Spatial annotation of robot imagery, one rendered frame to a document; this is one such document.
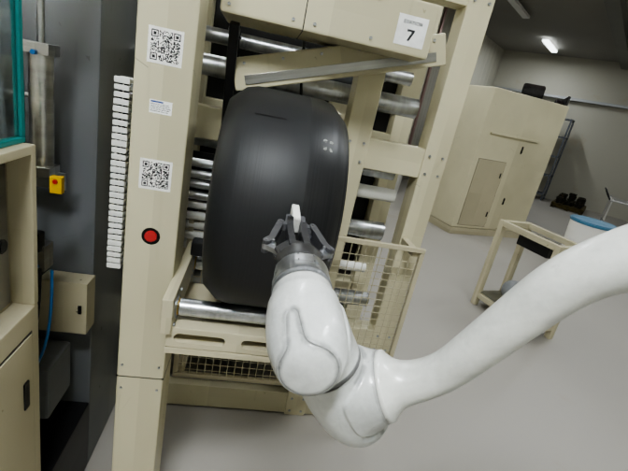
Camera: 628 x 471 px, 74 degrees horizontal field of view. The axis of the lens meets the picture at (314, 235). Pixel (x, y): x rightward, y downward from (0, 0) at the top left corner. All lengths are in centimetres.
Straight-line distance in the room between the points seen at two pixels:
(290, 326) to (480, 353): 24
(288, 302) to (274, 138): 47
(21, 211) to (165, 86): 41
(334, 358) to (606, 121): 1290
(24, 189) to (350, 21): 92
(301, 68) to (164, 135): 55
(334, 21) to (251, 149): 56
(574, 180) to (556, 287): 1276
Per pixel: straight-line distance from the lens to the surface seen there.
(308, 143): 92
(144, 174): 109
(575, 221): 613
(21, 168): 105
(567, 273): 52
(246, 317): 112
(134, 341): 129
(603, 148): 1321
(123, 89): 109
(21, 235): 110
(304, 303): 52
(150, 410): 144
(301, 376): 50
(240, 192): 87
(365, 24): 133
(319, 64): 144
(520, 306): 53
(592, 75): 1342
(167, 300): 107
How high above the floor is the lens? 148
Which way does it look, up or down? 19 degrees down
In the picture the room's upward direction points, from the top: 12 degrees clockwise
